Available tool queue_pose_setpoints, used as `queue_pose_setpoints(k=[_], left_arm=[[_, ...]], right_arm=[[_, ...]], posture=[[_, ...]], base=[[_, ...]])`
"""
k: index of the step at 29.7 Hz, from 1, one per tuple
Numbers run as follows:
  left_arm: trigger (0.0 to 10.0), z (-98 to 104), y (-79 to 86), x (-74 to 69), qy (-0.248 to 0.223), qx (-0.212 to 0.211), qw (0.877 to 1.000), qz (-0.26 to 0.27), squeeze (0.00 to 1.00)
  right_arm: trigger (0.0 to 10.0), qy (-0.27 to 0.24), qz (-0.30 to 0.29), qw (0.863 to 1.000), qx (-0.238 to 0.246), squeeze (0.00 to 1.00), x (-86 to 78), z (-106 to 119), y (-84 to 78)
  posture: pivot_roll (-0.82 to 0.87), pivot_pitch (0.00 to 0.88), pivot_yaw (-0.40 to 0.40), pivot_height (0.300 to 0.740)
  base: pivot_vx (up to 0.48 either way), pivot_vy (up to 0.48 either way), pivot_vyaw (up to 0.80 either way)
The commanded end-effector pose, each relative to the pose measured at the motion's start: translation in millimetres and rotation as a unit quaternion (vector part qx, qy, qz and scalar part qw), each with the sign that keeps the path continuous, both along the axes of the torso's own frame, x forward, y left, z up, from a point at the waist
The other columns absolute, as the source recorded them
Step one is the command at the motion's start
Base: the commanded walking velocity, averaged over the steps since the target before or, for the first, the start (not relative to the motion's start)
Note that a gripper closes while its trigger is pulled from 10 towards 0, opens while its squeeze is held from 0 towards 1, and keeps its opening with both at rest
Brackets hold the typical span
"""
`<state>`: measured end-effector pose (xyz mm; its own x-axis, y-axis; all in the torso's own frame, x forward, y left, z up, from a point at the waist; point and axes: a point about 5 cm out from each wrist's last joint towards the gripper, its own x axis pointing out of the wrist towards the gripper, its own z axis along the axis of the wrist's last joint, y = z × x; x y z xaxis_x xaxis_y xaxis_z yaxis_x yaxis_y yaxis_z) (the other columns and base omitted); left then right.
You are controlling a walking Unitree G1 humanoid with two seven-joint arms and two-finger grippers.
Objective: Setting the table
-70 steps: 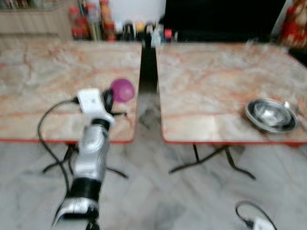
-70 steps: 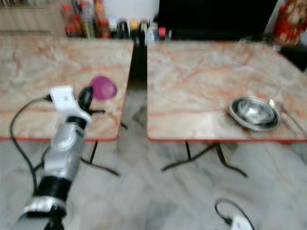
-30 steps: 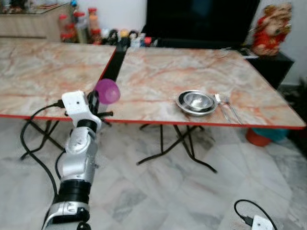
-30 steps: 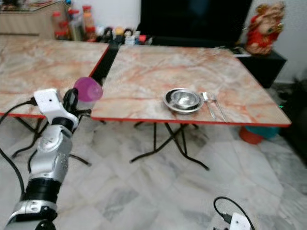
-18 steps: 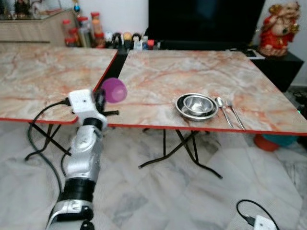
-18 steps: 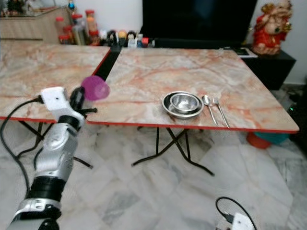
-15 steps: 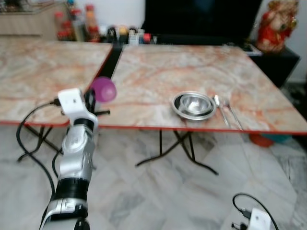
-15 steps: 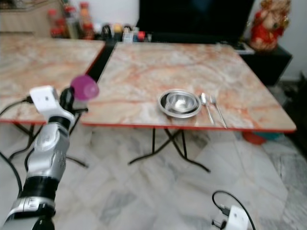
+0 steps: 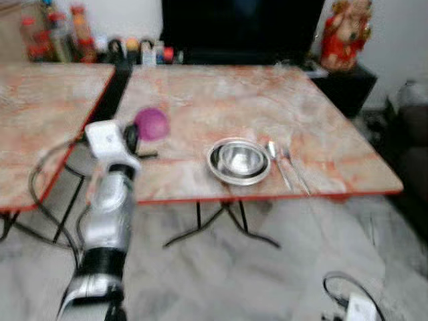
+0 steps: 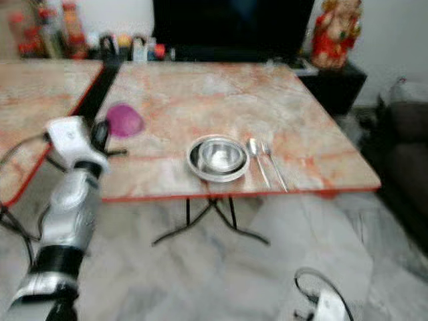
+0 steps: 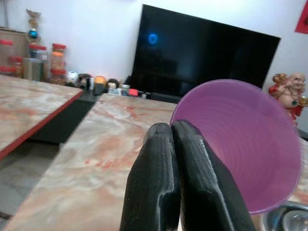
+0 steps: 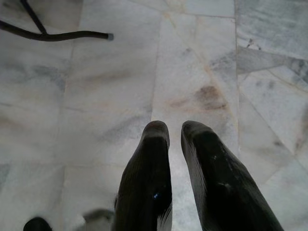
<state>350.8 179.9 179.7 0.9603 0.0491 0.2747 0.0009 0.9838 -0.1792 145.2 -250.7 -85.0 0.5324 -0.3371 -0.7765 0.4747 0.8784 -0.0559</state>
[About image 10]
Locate purple cup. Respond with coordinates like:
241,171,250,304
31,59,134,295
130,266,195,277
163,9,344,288
105,102,146,140

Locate round steel plate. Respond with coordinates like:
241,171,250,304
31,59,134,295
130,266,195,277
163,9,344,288
185,134,251,184

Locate small marble-pattern folding table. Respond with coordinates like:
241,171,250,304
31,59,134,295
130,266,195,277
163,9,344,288
0,59,105,243

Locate small black jar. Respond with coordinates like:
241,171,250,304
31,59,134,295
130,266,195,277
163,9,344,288
100,34,118,62

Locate small white container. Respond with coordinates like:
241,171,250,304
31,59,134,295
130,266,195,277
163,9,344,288
132,36,150,64

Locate steel bowl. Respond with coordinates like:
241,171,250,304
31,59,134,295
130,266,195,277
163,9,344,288
197,139,244,174

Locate orange-labelled red-capped bottle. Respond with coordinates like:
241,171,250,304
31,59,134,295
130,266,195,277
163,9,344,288
62,1,90,60

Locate tall clear bottle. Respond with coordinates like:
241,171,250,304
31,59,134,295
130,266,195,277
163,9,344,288
40,7,64,58

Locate short red-capped bottle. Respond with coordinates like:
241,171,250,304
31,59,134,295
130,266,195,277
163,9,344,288
9,10,41,58

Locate large marble-pattern folding table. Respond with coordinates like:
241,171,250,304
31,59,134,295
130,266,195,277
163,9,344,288
90,61,383,247

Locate steel spoon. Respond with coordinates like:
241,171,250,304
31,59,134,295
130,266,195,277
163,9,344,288
246,137,272,190

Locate steel fork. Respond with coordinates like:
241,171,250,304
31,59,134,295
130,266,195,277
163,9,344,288
260,142,290,194

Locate black television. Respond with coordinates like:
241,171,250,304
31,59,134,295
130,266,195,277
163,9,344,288
152,0,316,53

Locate black television cabinet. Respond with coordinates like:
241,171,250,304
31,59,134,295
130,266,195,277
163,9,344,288
298,59,368,116

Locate red and gold idol statue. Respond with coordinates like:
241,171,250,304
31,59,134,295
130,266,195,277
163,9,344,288
310,0,362,72

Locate dark sofa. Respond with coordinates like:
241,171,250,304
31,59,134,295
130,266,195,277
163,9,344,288
377,99,428,256

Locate grey cushion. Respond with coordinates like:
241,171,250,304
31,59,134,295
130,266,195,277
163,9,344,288
380,78,428,105

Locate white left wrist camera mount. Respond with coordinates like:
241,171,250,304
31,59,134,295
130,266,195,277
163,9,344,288
45,116,108,169

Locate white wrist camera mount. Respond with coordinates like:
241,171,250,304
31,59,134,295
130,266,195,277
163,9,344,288
45,116,108,169
312,290,349,321

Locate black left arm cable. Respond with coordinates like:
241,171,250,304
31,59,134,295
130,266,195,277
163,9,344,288
0,132,51,270

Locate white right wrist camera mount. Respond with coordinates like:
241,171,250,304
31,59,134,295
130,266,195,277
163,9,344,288
312,290,349,321

